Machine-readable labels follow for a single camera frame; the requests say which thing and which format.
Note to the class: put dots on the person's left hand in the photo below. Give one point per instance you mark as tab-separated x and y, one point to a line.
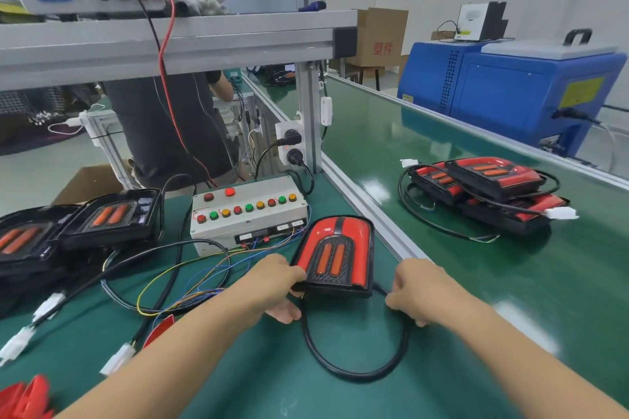
265	286

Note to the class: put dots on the person's right hand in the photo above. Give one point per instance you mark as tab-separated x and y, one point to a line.
428	288

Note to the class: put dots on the pile of black lamp housings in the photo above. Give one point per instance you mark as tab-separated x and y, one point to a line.
118	217

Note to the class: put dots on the person's left forearm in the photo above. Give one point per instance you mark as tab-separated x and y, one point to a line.
167	365

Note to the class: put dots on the person's right forearm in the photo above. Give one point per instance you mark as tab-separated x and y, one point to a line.
541	365

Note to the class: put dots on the beige test button box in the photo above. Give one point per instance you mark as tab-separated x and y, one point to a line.
246	227

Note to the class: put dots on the white power strip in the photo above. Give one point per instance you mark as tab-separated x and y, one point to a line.
282	129

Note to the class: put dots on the low open cardboard carton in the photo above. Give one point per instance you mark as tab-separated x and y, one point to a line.
86	183

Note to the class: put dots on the blue plastic crate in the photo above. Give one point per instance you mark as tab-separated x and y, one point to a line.
491	90

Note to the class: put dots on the white metal stand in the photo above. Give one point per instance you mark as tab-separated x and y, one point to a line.
98	129

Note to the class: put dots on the cardboard box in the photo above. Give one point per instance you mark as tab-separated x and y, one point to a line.
378	36

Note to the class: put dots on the pile of red lens covers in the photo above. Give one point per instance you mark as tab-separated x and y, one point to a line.
25	399

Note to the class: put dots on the blue handheld tool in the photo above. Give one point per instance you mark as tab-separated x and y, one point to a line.
312	7

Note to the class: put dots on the white switch box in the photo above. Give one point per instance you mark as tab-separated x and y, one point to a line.
326	109

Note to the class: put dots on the aluminium workstation frame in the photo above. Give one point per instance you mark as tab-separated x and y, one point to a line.
197	41

